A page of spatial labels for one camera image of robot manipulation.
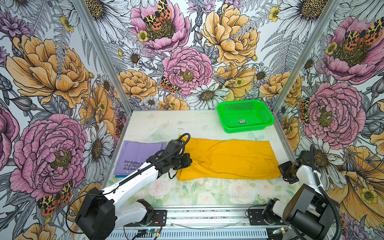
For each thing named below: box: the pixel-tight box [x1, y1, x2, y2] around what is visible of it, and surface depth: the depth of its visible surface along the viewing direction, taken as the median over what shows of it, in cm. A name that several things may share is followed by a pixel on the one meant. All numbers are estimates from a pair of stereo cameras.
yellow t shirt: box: [176, 137, 281, 181], surface depth 96 cm
